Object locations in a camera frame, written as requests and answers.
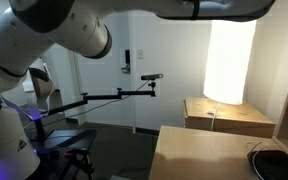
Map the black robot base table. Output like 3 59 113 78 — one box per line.
26 130 97 180

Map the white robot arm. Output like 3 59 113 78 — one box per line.
0 0 275 180

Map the wooden side cabinet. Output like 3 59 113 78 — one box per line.
184 97 275 138

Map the black electronic door lock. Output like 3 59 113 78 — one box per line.
121 50 131 74

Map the brown cardboard box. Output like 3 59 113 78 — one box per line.
29 68 53 98

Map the black zipper pouch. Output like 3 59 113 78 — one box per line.
247 150 288 180

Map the black camera on boom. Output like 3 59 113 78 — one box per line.
141 74 163 80

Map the white wall light switch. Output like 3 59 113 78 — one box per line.
137 49 144 59

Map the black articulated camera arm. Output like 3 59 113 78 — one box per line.
33 80 157 140

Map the white charging cable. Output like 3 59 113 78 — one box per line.
244 141 270 180

